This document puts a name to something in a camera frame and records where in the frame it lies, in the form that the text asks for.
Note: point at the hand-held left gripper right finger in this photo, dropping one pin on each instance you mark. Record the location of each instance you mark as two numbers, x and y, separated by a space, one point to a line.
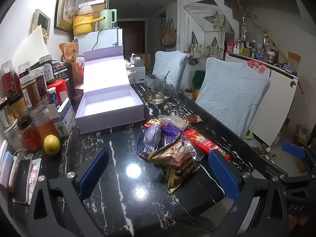
223 175

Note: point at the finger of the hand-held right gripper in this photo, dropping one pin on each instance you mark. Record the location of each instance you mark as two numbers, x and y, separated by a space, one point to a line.
276 169
293 150

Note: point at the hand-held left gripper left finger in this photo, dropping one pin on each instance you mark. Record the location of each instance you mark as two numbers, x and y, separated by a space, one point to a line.
95 171

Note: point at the red snack packet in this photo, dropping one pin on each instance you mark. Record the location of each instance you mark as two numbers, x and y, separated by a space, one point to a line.
206 143

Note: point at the brown gold snack packet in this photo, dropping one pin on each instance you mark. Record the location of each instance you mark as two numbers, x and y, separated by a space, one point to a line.
176 163

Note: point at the small brown snack packet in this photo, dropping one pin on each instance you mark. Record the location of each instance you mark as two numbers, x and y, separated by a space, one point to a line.
193 119

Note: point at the purple tassel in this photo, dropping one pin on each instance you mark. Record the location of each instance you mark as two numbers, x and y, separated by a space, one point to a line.
171 134

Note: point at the lavender gift box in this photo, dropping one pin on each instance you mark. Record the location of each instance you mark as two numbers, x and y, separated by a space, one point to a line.
108 103

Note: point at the green slipper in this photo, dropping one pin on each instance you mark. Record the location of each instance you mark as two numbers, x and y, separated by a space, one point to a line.
248 134

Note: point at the white counter cabinet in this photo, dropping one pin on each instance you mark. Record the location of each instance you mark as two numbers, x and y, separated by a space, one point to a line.
276 103

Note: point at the yellow lemon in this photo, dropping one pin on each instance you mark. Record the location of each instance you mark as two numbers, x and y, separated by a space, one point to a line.
51 145

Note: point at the small white sachet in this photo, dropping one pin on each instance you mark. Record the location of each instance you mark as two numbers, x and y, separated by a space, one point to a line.
34 175

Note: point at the blue white medicine box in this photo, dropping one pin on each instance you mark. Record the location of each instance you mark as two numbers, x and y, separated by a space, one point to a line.
65 118

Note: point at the black smartphone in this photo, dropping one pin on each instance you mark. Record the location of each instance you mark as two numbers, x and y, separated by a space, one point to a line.
22 180

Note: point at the light blue covered chair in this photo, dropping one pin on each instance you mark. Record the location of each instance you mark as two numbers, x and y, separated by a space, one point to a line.
229 93
169 64

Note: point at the orange plastic bag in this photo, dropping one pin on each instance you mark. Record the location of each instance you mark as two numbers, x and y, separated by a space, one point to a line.
195 95

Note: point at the blue tablet tube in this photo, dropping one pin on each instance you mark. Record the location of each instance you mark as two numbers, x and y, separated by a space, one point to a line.
53 96

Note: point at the cardboard box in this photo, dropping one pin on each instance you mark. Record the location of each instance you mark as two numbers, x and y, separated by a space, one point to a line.
294 60

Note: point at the red plastic canister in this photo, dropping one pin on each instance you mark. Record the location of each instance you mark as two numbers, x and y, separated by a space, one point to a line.
59 88

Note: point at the green bag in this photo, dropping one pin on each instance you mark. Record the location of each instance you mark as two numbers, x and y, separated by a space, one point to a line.
198 79

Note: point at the black printed food pouch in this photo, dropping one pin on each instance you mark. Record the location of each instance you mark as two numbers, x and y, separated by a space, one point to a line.
65 76

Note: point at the cluster of lidded food jars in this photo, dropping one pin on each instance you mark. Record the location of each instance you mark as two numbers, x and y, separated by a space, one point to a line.
32 93

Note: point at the glass mug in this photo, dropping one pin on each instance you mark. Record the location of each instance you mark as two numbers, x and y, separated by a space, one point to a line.
156 88

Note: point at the red white snack bag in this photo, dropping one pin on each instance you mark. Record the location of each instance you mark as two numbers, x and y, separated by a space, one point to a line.
80 69

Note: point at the grey white box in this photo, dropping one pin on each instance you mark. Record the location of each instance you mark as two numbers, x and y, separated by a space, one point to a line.
137 75

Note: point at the row of cosmetic bottles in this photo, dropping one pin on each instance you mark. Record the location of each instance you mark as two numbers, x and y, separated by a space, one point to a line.
256 50

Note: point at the white cup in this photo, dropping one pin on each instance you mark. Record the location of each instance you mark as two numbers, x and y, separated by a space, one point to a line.
130 66

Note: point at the bamboo pole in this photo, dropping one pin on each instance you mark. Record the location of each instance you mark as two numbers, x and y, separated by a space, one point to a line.
266 34

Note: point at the brown paper bag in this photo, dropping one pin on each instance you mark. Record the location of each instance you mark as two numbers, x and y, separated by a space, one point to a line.
71 54

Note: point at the cream tote bag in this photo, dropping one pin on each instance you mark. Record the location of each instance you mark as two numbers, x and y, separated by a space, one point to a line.
196 49
216 49

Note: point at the white fridge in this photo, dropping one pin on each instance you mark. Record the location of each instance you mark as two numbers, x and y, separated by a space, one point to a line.
106 38

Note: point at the white under-stair cupboard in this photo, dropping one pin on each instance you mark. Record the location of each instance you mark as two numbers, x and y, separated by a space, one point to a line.
209 39

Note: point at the white foam board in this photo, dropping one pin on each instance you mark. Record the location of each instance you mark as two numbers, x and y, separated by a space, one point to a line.
32 47

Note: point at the brown wooden door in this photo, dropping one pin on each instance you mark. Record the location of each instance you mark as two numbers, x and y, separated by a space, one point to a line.
133 37

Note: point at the yellow pot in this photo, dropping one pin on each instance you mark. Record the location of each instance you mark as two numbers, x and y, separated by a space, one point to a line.
82 24

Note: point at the floral tote bag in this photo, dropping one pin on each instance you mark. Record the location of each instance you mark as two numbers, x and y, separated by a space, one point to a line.
169 34

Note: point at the green electric kettle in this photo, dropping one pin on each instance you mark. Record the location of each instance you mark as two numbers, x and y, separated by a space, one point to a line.
106 19

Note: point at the crumpled clear plastic bag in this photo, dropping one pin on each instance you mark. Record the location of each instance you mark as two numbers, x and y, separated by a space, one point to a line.
86 9

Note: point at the framed picture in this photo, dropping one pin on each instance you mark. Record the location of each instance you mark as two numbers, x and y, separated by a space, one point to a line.
65 7

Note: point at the wall intercom panel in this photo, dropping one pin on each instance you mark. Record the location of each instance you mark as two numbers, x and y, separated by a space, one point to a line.
40 22

